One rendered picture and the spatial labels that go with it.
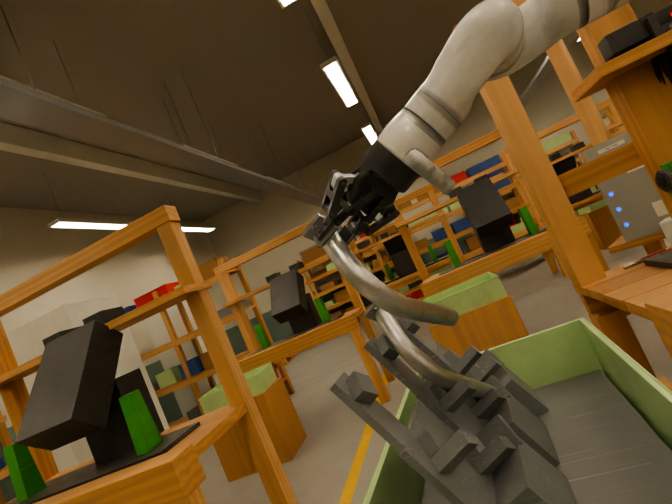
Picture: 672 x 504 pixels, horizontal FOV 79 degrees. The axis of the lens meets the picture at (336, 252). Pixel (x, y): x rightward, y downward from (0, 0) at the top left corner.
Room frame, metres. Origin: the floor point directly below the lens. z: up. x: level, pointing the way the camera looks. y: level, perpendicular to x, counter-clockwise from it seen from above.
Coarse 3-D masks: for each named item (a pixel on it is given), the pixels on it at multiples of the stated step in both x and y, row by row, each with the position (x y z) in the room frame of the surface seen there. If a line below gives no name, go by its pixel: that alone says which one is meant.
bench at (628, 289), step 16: (608, 272) 1.51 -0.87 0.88; (624, 272) 1.42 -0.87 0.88; (640, 272) 1.34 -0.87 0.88; (656, 272) 1.27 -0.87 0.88; (576, 288) 1.54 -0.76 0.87; (592, 288) 1.40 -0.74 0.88; (608, 288) 1.32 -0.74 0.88; (624, 288) 1.25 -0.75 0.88; (640, 288) 1.19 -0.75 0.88; (656, 288) 1.14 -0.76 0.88; (592, 304) 1.52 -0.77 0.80; (608, 304) 1.28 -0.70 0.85; (624, 304) 1.16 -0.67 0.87; (640, 304) 1.08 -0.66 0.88; (592, 320) 1.54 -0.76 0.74; (608, 320) 1.47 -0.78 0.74; (624, 320) 1.46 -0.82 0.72; (608, 336) 1.47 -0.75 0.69; (624, 336) 1.46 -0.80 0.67; (640, 352) 1.46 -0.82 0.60
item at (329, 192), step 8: (328, 184) 0.52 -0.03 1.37; (336, 184) 0.51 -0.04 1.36; (344, 184) 0.51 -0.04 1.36; (328, 192) 0.52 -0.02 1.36; (336, 192) 0.51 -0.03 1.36; (328, 200) 0.54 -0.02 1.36; (336, 200) 0.52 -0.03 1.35; (328, 208) 0.53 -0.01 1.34; (336, 208) 0.53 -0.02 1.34; (328, 216) 0.53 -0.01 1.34
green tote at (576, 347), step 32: (576, 320) 0.92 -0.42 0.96; (512, 352) 0.96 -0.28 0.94; (544, 352) 0.94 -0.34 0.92; (576, 352) 0.93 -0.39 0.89; (608, 352) 0.75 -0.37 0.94; (544, 384) 0.95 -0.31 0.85; (640, 384) 0.62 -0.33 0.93; (384, 448) 0.72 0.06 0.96; (384, 480) 0.65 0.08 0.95; (416, 480) 0.77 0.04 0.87
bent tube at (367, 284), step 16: (320, 224) 0.58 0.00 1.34; (336, 240) 0.56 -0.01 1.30; (336, 256) 0.55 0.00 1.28; (352, 256) 0.54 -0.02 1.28; (352, 272) 0.53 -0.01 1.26; (368, 272) 0.53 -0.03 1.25; (368, 288) 0.53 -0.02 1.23; (384, 288) 0.53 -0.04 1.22; (384, 304) 0.53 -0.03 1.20; (400, 304) 0.54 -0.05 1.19; (416, 304) 0.57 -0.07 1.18; (432, 304) 0.62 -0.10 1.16; (416, 320) 0.59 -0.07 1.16; (432, 320) 0.62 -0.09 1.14; (448, 320) 0.65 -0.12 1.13
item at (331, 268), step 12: (384, 228) 10.50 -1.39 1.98; (360, 240) 10.66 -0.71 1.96; (372, 252) 10.62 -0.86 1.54; (324, 276) 10.94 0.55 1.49; (396, 276) 10.69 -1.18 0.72; (324, 288) 11.10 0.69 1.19; (336, 288) 10.91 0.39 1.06; (408, 288) 10.71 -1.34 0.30; (420, 288) 10.46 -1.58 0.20; (348, 300) 10.87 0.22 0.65; (336, 312) 11.09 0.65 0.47
